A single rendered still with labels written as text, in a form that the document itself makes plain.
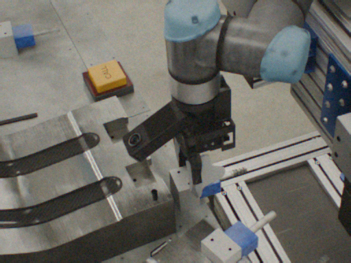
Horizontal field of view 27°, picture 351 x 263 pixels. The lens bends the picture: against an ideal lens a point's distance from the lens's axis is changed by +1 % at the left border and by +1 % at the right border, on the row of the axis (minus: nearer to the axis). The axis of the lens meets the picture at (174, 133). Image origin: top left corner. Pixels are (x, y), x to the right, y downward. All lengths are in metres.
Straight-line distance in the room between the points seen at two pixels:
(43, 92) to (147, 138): 0.42
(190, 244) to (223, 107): 0.22
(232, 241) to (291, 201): 0.92
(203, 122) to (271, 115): 1.41
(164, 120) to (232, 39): 0.20
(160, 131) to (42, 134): 0.26
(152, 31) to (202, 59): 1.90
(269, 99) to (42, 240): 1.56
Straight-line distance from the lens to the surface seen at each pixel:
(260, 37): 0.95
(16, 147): 1.26
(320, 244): 1.92
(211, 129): 1.09
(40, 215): 1.16
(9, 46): 1.55
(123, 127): 1.27
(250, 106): 2.53
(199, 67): 0.99
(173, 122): 1.08
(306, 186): 2.03
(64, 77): 1.49
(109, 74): 1.42
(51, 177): 1.20
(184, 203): 1.21
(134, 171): 1.20
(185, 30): 0.95
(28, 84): 1.49
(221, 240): 1.09
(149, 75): 2.66
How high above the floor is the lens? 1.78
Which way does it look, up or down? 47 degrees down
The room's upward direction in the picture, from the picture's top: 5 degrees counter-clockwise
